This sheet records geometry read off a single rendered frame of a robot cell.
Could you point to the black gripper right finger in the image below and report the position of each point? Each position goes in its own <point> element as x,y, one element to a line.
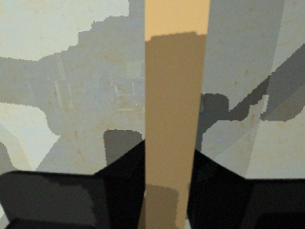
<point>221,199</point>

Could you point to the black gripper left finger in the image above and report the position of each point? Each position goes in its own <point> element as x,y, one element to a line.
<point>111,198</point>

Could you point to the tan wooden rail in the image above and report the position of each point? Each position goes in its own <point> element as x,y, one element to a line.
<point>175,44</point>

